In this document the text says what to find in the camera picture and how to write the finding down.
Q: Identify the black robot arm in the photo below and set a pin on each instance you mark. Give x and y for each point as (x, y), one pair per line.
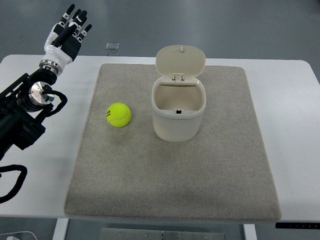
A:
(26, 103)

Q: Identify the beige lidded plastic bin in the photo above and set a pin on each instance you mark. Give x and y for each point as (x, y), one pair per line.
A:
(178, 98)

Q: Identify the white table leg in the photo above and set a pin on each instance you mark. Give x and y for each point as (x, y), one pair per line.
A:
(61, 228)
(249, 232)

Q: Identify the yellow tennis ball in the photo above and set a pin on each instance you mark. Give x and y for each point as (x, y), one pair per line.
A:
(118, 115)

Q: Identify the white table leg left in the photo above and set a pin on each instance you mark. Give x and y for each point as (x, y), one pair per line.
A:
(61, 228)

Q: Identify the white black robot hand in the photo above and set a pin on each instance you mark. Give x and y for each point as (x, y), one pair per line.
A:
(65, 39)

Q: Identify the white device corner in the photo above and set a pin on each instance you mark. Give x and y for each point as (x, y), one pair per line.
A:
(17, 235)

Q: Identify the clear floor plate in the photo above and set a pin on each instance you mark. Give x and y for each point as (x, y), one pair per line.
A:
(112, 46)

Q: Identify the grey metal base plate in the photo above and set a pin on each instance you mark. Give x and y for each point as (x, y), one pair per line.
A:
(144, 234)

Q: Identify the white table leg right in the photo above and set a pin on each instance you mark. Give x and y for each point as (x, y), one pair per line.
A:
(249, 232)

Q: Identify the black table control panel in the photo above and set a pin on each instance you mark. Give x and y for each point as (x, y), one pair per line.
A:
(298, 225)

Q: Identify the beige felt mat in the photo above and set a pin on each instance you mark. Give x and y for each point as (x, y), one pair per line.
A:
(221, 174)

